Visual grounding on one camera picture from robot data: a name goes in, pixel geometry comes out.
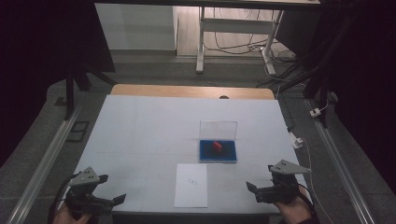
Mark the blue ink pad case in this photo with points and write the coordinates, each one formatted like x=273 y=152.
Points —
x=218 y=157

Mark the white desk frame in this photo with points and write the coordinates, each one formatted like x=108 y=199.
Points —
x=236 y=25

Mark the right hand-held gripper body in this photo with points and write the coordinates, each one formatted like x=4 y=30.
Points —
x=285 y=183

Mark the white table mat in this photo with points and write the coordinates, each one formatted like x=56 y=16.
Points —
x=140 y=130

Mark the white cabinet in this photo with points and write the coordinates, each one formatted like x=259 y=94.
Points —
x=137 y=28

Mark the person's right hand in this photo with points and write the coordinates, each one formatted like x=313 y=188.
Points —
x=294 y=211

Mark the wooden table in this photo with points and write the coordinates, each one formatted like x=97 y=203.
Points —
x=186 y=91

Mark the white plug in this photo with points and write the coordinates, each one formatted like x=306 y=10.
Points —
x=295 y=141

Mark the red stamp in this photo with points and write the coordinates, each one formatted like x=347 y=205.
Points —
x=217 y=146

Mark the person's left hand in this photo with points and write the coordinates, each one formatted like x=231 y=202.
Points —
x=65 y=217

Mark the aluminium rail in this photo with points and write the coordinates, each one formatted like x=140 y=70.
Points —
x=339 y=161
x=46 y=161

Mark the black floor frame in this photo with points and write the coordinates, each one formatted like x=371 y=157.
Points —
x=77 y=131

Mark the small white adapter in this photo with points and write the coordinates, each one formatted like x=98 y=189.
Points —
x=315 y=112

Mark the white paper sheet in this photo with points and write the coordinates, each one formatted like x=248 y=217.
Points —
x=191 y=196

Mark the dark curtain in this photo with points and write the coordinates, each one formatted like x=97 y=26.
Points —
x=370 y=93
x=37 y=62

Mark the dark table grommet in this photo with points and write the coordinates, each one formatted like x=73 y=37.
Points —
x=224 y=97

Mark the black metal stand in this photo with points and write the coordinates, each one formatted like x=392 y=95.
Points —
x=322 y=90
x=70 y=93

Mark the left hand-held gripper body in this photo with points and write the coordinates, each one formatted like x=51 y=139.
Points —
x=84 y=180

